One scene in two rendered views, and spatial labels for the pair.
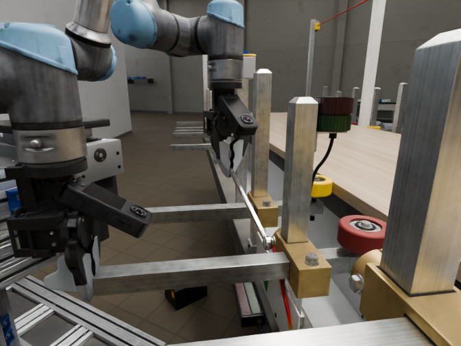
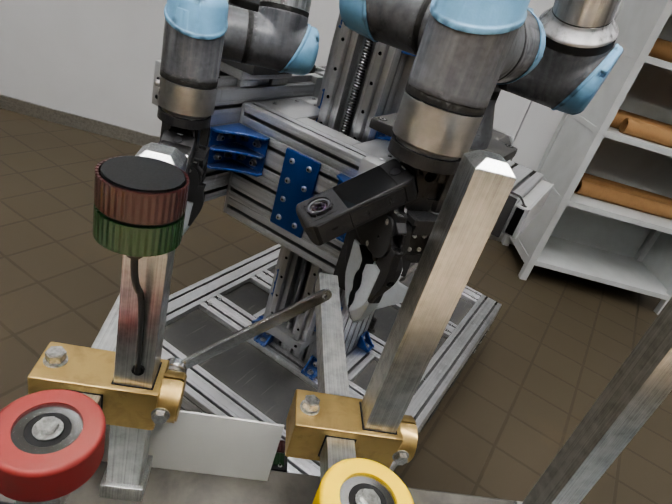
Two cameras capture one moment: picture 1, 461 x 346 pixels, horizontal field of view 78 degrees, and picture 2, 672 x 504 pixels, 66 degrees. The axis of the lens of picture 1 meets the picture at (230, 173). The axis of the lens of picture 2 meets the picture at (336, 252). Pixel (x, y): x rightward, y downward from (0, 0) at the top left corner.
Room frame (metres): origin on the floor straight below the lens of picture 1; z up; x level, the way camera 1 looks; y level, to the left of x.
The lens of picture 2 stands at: (0.57, -0.47, 1.26)
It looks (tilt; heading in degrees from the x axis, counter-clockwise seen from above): 29 degrees down; 86
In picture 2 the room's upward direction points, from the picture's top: 17 degrees clockwise
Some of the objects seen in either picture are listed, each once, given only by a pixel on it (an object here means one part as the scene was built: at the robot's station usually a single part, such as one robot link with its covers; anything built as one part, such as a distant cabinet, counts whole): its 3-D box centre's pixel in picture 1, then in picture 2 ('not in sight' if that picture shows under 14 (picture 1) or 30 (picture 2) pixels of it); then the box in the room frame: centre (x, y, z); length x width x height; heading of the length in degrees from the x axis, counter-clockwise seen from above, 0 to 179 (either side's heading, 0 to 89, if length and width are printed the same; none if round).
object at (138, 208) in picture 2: (332, 105); (142, 188); (0.45, -0.16, 1.09); 0.06 x 0.06 x 0.02
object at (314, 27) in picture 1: (311, 77); not in sight; (3.13, -0.85, 1.25); 0.09 x 0.08 x 1.10; 8
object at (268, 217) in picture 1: (261, 206); (351, 430); (0.66, -0.08, 0.83); 0.13 x 0.06 x 0.05; 8
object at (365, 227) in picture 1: (361, 253); (48, 471); (0.41, -0.22, 0.85); 0.08 x 0.08 x 0.11
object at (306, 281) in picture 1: (298, 257); (111, 389); (0.42, -0.11, 0.85); 0.13 x 0.06 x 0.05; 8
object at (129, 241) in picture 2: (330, 121); (139, 220); (0.45, -0.16, 1.07); 0.06 x 0.06 x 0.02
